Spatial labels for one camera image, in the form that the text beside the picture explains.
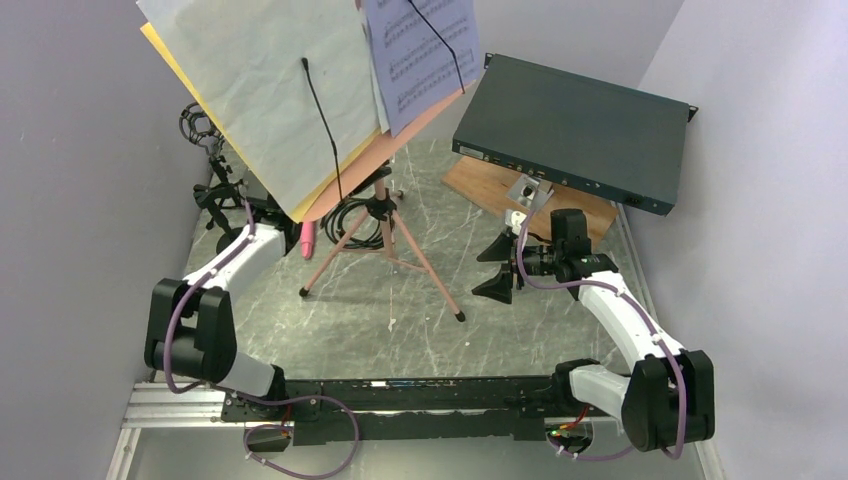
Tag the dark teal rack unit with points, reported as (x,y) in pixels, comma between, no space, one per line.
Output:
(611,141)

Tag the pink small microphone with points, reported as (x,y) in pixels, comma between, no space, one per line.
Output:
(308,239)

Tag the blue sheet music page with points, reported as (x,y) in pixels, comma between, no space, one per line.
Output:
(423,52)

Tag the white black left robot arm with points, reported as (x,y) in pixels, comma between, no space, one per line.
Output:
(191,334)

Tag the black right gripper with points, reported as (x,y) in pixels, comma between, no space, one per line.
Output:
(499,287)

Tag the black round-base mic stand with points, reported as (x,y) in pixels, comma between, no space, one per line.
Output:
(211,199)

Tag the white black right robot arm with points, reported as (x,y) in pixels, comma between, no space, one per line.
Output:
(623,331)

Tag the grey paper sheet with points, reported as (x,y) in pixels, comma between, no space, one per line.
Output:
(288,83)

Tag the silver metal bracket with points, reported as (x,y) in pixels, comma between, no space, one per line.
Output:
(530,192)

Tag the black tripod mic stand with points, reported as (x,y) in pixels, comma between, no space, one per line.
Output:
(198,129)

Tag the wooden board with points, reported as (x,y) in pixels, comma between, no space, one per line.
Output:
(487,187)

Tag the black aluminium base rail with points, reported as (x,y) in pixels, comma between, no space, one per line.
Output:
(321,411)

